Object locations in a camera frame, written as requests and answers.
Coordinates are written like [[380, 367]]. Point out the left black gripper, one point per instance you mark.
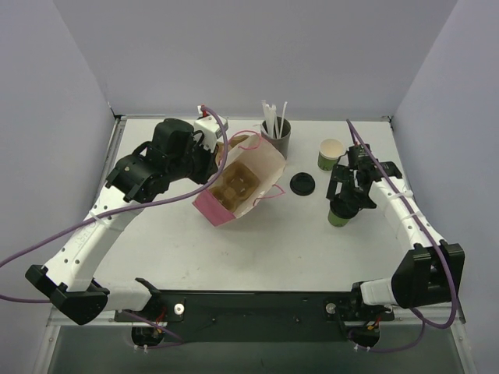
[[208, 163]]

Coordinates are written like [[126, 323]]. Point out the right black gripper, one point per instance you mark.
[[347, 187]]

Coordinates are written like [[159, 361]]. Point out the green paper coffee cup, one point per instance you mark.
[[336, 221], [330, 150]]

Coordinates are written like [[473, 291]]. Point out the brown cardboard cup carrier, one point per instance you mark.
[[219, 152], [235, 185]]

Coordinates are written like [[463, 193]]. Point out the brown paper takeout bag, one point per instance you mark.
[[250, 148]]

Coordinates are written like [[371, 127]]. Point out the black plastic cup lid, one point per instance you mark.
[[302, 184], [342, 209]]

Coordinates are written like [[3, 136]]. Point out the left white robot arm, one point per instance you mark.
[[67, 279]]

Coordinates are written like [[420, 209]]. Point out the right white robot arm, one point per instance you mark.
[[430, 271]]

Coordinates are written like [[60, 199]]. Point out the grey cylindrical straw holder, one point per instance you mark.
[[283, 133]]

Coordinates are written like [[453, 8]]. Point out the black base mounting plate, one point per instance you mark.
[[259, 316]]

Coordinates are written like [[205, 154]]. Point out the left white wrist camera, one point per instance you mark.
[[207, 131]]

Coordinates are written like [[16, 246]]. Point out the aluminium frame rail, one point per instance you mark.
[[57, 318]]

